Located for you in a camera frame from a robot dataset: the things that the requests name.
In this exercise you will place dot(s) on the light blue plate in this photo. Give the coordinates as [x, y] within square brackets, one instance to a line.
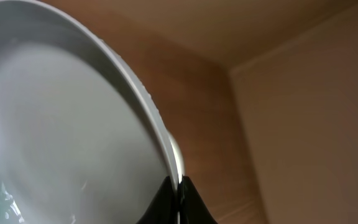
[81, 140]

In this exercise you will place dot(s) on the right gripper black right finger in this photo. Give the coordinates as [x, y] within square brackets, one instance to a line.
[191, 207]

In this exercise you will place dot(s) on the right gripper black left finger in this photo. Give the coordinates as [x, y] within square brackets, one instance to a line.
[162, 208]

